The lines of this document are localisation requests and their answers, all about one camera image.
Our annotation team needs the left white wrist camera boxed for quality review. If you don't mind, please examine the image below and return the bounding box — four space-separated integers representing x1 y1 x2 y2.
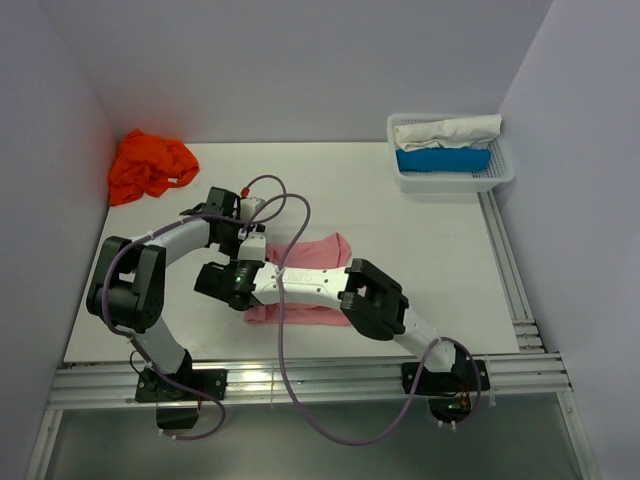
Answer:
239 186 265 222

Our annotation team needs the rolled blue t shirt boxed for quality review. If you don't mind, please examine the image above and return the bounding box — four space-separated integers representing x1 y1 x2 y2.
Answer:
395 147 491 173

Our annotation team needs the purple cable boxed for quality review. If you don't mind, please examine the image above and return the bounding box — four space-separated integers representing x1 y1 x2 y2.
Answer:
101 173 289 442
237 193 484 446

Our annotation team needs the aluminium rail frame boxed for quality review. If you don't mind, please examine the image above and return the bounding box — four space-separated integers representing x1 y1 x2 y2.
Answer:
26 193 601 479

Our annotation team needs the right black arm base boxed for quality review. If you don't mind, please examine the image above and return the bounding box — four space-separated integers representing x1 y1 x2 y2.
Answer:
415 358 491 423

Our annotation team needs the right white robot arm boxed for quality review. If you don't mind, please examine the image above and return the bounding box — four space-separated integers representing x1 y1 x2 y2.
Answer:
195 258 468 390

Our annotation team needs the white plastic basket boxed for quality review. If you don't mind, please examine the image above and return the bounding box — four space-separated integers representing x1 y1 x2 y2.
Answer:
387 113 515 194

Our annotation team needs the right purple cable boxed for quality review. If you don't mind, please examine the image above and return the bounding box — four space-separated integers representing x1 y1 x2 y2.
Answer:
237 193 484 446

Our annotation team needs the pink t shirt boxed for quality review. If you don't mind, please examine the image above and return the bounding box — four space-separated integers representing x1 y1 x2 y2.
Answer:
244 232 351 327

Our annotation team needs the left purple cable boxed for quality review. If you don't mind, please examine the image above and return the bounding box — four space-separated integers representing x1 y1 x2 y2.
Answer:
101 173 289 442

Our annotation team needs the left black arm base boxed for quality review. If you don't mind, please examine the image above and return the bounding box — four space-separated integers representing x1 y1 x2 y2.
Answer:
129 351 228 437

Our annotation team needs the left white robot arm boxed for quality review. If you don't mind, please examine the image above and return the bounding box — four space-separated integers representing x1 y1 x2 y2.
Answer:
86 187 266 399

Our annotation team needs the orange t shirt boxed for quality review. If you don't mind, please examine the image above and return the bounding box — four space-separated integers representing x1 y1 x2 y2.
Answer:
107 129 200 207

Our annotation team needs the rolled white t shirt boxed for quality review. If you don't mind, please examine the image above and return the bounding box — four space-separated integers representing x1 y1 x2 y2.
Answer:
388 114 502 152

